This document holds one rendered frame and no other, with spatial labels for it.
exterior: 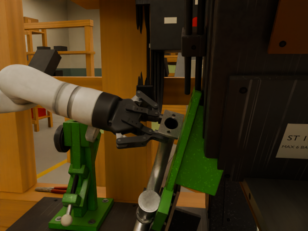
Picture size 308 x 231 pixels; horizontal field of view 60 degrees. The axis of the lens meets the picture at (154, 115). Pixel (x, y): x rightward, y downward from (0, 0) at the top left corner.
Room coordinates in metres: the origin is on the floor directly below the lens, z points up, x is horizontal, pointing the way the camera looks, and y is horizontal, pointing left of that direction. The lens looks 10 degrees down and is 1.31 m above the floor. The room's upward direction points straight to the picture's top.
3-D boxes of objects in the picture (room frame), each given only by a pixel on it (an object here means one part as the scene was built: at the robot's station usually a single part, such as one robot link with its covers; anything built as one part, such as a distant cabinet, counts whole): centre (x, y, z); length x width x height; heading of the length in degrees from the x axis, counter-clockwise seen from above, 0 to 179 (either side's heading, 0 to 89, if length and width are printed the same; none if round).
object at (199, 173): (0.46, -0.08, 1.17); 0.13 x 0.12 x 0.20; 82
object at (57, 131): (0.70, 0.25, 1.12); 0.07 x 0.03 x 0.08; 172
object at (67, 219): (0.60, 0.21, 0.96); 0.06 x 0.03 x 0.06; 172
